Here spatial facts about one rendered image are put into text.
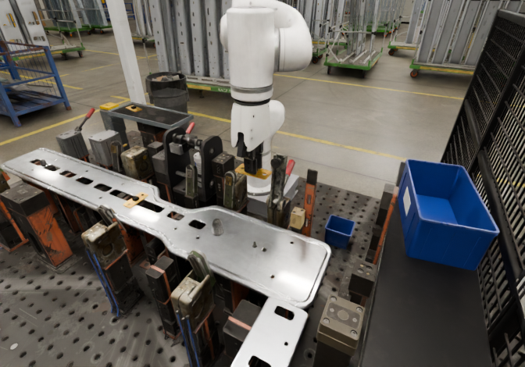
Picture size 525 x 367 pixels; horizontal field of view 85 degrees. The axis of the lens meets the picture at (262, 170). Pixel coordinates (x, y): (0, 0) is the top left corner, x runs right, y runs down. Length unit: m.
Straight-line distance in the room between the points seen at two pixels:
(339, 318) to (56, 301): 0.98
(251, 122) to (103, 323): 0.85
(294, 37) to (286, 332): 0.59
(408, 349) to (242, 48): 0.64
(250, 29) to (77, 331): 1.03
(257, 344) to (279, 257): 0.23
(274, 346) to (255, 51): 0.57
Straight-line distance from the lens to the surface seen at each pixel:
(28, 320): 1.31
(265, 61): 0.55
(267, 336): 0.70
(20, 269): 1.51
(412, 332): 0.73
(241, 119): 0.58
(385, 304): 0.75
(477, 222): 0.93
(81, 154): 1.61
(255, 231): 0.89
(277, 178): 0.86
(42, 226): 1.30
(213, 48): 5.33
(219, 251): 0.84
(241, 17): 0.54
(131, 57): 4.80
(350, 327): 0.66
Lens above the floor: 1.61
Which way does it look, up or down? 32 degrees down
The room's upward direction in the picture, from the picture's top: straight up
